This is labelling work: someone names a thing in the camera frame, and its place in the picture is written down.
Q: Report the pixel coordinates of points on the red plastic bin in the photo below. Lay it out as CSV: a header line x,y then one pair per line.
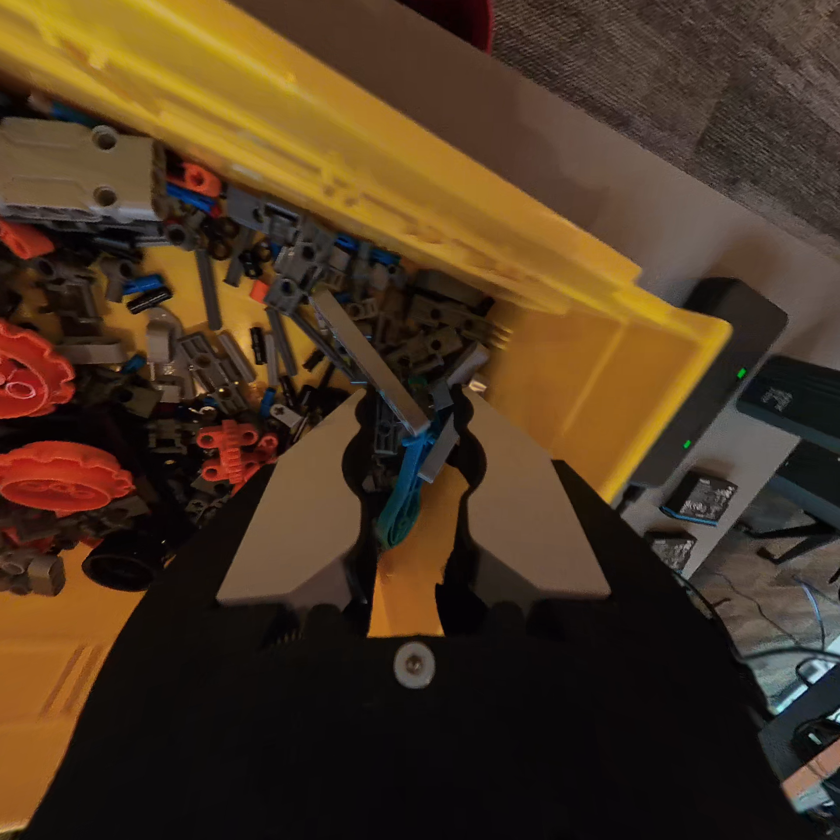
x,y
482,23

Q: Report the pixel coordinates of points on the dark ribbed case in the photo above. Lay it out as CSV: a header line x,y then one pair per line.
x,y
797,400

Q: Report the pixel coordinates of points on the small black printed box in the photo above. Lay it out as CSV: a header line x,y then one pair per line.
x,y
699,499
673,548

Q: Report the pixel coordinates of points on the dark grey device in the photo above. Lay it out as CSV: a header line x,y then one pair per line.
x,y
715,374

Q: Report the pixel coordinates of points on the orange toothed wheel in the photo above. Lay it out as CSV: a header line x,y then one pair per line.
x,y
19,237
26,371
62,476

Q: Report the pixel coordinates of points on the light grey long panel piece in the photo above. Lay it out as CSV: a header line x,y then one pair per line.
x,y
367,358

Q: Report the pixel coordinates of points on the blue brick separator tool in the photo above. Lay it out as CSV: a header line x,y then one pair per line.
x,y
407,482

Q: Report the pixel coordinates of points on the white desk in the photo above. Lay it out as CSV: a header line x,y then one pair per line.
x,y
623,197

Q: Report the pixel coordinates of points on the black small tyre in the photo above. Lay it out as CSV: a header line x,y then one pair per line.
x,y
121,558

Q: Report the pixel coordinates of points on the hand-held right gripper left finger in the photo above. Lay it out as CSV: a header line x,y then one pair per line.
x,y
295,525

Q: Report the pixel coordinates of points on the light grey motor block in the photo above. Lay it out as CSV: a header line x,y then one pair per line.
x,y
72,170

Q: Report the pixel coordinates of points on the yellow plastic bin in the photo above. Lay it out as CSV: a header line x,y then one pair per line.
x,y
426,177

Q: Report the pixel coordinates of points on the pile of building brick pieces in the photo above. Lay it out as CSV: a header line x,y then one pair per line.
x,y
216,315

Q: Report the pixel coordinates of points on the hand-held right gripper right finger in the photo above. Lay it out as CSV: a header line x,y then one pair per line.
x,y
531,525

